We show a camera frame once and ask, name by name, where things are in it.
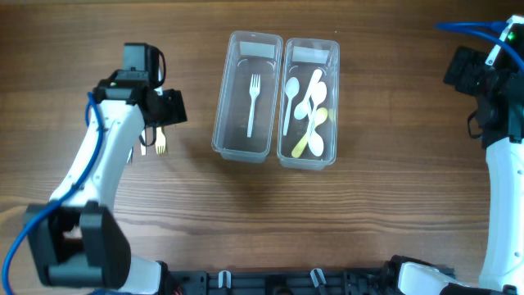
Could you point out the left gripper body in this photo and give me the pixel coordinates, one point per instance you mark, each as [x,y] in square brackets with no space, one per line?
[172,108]

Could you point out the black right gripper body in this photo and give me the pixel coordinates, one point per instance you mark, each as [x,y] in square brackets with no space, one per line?
[474,75]

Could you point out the yellow plastic fork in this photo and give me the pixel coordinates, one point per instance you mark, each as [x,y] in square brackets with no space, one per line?
[160,144]

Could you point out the white plastic fork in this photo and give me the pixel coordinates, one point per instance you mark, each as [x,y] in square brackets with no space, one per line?
[143,138]
[130,157]
[254,92]

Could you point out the white plastic spoon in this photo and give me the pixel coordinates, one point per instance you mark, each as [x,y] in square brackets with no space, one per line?
[315,142]
[318,96]
[303,108]
[291,90]

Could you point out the yellow plastic spoon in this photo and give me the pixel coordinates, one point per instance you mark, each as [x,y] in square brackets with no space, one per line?
[300,147]

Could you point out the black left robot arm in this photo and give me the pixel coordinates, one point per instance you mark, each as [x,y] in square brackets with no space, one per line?
[74,238]

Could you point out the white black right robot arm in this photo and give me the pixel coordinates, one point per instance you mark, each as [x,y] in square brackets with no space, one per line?
[495,80]

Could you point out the left clear plastic container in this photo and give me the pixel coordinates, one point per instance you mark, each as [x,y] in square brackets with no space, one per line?
[248,53]

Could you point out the clear plastic container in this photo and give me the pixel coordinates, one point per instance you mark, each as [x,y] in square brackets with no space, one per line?
[248,53]
[301,58]

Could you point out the right clear plastic container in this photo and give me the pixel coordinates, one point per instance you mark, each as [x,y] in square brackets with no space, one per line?
[301,58]

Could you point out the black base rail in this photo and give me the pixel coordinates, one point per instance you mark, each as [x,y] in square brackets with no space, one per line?
[316,281]

